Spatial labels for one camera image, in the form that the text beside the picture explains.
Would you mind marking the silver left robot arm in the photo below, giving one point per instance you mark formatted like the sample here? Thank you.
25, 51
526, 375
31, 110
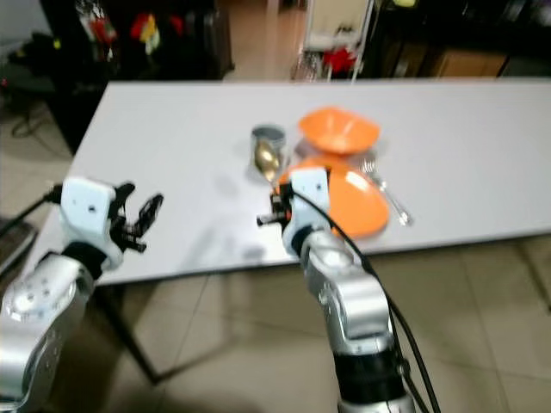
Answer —
34, 327

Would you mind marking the orange plastic plate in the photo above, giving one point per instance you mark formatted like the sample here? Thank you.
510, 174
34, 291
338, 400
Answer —
362, 206

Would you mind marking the black metal table leg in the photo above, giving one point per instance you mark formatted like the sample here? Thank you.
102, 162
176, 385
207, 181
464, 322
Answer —
133, 340

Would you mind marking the black bag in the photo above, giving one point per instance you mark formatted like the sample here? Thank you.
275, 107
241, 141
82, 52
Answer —
26, 60

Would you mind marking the white framed chair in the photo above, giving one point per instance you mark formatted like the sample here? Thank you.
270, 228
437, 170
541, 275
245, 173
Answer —
340, 21

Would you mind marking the red bag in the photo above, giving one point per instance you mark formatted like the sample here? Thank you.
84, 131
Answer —
340, 60

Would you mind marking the grey ceramic mug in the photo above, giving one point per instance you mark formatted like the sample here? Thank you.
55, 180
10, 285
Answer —
269, 135

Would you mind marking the black shelf unit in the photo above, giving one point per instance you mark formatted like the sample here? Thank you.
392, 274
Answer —
189, 43

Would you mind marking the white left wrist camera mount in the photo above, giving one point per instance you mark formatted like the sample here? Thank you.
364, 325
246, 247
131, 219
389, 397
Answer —
90, 215

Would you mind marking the silver metal fork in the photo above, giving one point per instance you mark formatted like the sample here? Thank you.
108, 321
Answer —
392, 202

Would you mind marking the orange plastic bowl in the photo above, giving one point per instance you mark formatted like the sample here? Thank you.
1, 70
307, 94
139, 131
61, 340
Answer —
340, 129

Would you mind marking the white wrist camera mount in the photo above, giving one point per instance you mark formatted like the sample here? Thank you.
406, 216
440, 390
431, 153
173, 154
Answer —
310, 202
90, 215

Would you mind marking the brown cardboard box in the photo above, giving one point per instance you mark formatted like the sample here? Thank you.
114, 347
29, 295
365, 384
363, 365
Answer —
469, 63

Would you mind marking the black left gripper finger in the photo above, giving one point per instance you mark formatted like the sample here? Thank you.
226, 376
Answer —
124, 194
150, 215

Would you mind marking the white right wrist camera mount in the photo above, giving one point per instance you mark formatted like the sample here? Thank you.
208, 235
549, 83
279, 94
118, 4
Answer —
310, 202

